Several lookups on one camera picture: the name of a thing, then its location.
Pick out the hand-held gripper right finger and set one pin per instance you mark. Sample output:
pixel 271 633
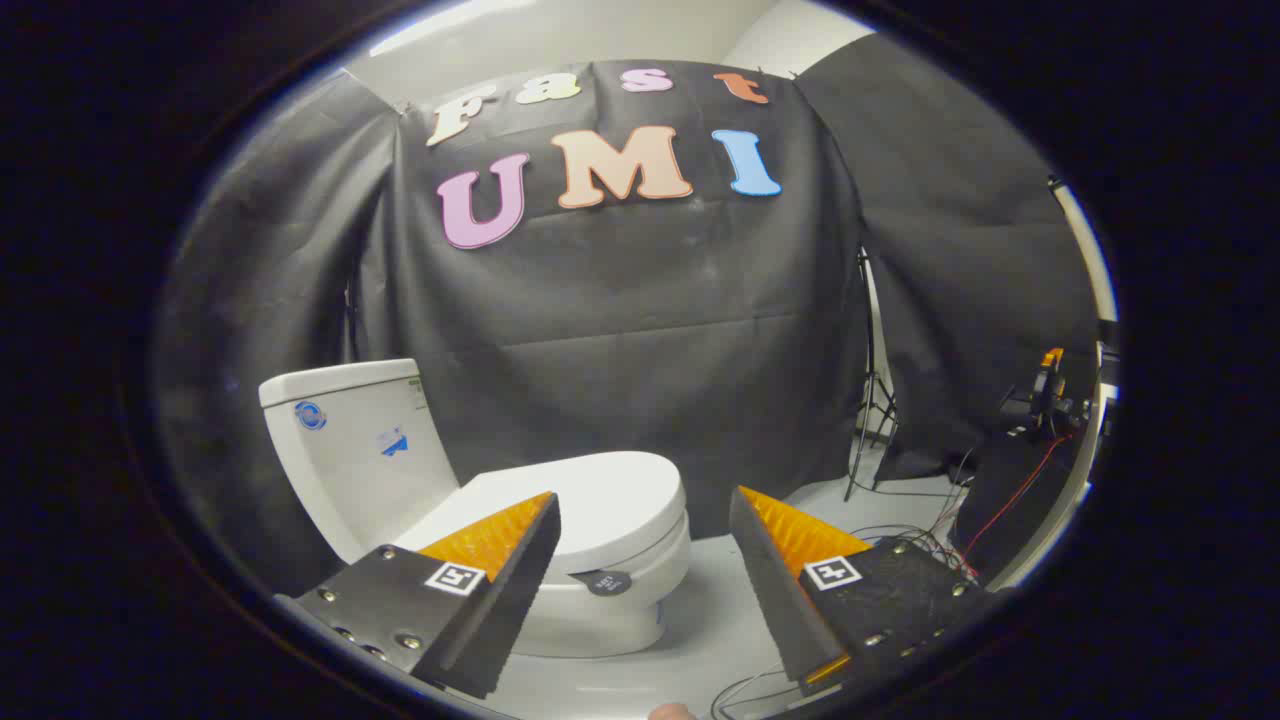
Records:
pixel 770 590

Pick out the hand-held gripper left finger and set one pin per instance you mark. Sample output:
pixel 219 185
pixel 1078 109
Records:
pixel 520 590

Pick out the black lid pull tab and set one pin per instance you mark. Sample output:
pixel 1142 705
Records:
pixel 603 583

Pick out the white toilet lid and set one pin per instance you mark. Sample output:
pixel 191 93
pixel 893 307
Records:
pixel 610 495

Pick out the white ceramic toilet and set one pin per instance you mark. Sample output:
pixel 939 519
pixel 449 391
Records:
pixel 360 470

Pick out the black light stand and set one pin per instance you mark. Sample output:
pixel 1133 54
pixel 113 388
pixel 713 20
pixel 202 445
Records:
pixel 870 380

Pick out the dark cloth-covered stand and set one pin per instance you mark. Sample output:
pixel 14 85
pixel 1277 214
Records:
pixel 1010 540

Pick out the white cistern cover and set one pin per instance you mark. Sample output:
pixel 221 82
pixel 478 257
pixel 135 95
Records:
pixel 335 382

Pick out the black backdrop cloth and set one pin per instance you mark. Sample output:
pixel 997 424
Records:
pixel 650 330

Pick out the orange black device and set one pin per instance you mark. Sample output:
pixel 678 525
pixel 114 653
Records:
pixel 1050 385

